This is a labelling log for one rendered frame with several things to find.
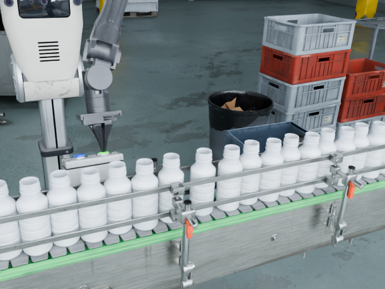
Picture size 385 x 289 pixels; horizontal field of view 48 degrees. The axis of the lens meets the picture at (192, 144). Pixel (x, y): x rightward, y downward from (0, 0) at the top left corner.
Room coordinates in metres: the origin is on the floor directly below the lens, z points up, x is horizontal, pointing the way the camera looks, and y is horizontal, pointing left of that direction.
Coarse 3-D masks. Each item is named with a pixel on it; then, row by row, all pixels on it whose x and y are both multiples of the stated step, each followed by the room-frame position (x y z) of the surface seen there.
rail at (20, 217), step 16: (384, 144) 1.10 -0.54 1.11; (304, 160) 0.98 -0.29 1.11; (320, 160) 1.00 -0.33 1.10; (128, 176) 0.85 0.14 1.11; (224, 176) 0.88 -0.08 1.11; (240, 176) 0.90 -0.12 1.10; (336, 176) 1.03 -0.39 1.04; (144, 192) 0.79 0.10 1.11; (160, 192) 0.81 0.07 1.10; (256, 192) 0.92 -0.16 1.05; (272, 192) 0.94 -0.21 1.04; (64, 208) 0.72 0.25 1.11; (80, 208) 0.74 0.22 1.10; (112, 224) 0.76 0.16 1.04; (128, 224) 0.78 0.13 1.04; (48, 240) 0.71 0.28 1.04
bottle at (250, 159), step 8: (248, 144) 0.94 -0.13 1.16; (256, 144) 0.97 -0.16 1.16; (248, 152) 0.94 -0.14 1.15; (256, 152) 0.94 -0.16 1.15; (240, 160) 0.94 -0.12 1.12; (248, 160) 0.93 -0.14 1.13; (256, 160) 0.94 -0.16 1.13; (248, 168) 0.93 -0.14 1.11; (256, 168) 0.93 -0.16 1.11; (248, 176) 0.93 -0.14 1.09; (256, 176) 0.93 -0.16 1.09; (248, 184) 0.93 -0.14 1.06; (256, 184) 0.93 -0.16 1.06; (240, 192) 0.93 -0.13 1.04; (248, 192) 0.93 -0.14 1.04; (248, 200) 0.93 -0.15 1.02; (256, 200) 0.94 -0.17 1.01
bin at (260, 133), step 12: (228, 132) 1.51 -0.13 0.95; (240, 132) 1.56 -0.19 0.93; (252, 132) 1.58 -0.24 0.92; (264, 132) 1.61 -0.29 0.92; (276, 132) 1.63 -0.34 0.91; (288, 132) 1.66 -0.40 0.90; (300, 132) 1.60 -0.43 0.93; (240, 144) 1.43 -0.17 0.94; (264, 144) 1.61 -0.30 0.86; (348, 240) 1.22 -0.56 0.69
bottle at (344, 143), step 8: (344, 128) 1.09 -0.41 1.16; (352, 128) 1.08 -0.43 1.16; (344, 136) 1.06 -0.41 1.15; (352, 136) 1.06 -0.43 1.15; (336, 144) 1.06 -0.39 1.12; (344, 144) 1.05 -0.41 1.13; (352, 144) 1.06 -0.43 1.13; (344, 160) 1.05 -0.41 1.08; (352, 160) 1.06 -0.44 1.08; (344, 168) 1.05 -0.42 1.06
